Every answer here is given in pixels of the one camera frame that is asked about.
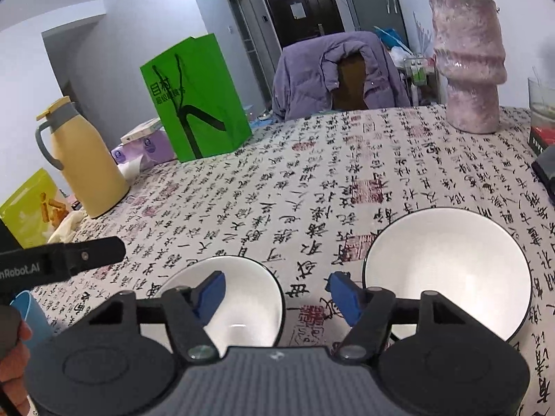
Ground dark entrance door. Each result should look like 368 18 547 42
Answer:
260 0 341 50

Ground pink textured vase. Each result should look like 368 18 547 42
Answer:
428 0 508 134

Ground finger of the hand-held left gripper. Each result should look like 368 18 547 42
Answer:
65 236 126 276

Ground white tissue paper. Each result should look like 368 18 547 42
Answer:
117 158 146 178

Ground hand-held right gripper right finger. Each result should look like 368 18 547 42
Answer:
327 271 475 363

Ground printed tablecloth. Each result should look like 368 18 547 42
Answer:
26 105 555 416

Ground red box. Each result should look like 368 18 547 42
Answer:
529 125 555 157

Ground blue plastic bag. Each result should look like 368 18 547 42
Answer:
374 26 410 50

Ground white plastic bag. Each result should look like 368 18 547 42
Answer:
388 45 412 70

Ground blue bowl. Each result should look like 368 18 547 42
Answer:
9 290 49 339

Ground grey refrigerator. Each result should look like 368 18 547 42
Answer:
336 0 408 35

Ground grey interior doorway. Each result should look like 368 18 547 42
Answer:
221 0 272 109

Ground green paper bag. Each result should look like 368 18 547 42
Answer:
139 33 253 163

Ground glass cup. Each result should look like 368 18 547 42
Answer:
528 76 555 128

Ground person's left hand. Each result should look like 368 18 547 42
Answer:
0 324 33 416

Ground yellow-green snack box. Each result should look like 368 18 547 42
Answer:
0 168 70 250

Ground white flat box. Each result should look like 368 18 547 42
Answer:
120 118 164 145

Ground purple padded jacket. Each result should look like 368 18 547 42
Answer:
272 31 412 121

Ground cream rubber gloves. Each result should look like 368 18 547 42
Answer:
47 210 85 243

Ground yellow thermos jug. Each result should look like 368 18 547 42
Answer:
35 96 131 219

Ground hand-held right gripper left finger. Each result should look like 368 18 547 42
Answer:
84 270 227 363

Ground wire rack with bottles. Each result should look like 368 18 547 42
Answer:
403 54 438 107

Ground wooden chair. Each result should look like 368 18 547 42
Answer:
332 54 369 111

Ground white bowl with black rim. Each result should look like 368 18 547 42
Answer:
154 257 285 356
362 207 532 356

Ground purple tissue pack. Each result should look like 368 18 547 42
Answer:
110 128 178 170

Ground grey and purple cloth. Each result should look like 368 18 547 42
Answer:
531 143 555 206

